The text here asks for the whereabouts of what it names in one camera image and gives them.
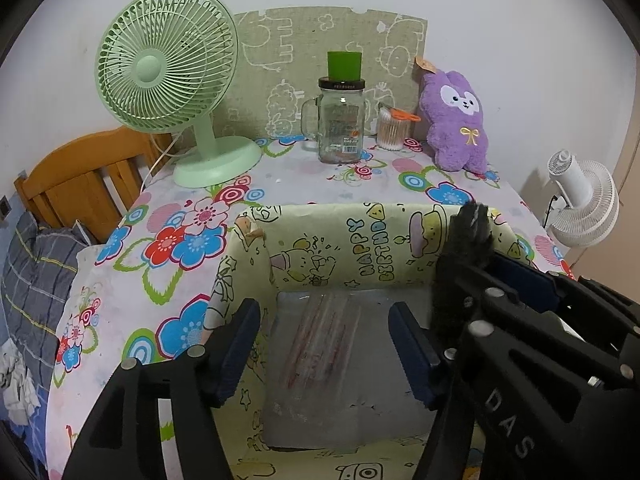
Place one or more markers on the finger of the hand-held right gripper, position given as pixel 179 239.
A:
pixel 500 360
pixel 522 272

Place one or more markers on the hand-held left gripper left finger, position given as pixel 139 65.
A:
pixel 235 355

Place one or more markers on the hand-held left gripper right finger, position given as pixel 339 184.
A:
pixel 410 350

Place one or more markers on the black fuzzy cloth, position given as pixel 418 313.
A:
pixel 470 232

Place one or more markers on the yellow printed fabric storage box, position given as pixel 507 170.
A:
pixel 350 250

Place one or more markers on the clear plastic packet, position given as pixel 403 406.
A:
pixel 320 360

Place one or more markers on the white standing fan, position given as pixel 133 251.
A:
pixel 590 205

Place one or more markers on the floral tablecloth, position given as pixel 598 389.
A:
pixel 165 270

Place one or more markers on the purple plush bunny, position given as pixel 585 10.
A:
pixel 457 125

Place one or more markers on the cotton swab jar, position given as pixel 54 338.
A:
pixel 390 132

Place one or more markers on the orange plastic clip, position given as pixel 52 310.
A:
pixel 405 116

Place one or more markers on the grey plaid pillow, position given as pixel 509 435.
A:
pixel 35 280

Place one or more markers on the blue bed sheet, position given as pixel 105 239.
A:
pixel 30 435

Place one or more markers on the white crumpled cloth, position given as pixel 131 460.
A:
pixel 15 375

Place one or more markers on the brown paper tag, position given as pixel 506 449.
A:
pixel 425 63

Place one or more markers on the glass mug jar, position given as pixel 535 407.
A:
pixel 340 125

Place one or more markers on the wooden headboard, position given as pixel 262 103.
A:
pixel 75 170

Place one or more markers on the green plastic cup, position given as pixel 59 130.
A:
pixel 345 66

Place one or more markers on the green desk fan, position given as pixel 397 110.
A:
pixel 150 67

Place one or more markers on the green printed board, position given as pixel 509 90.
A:
pixel 300 35

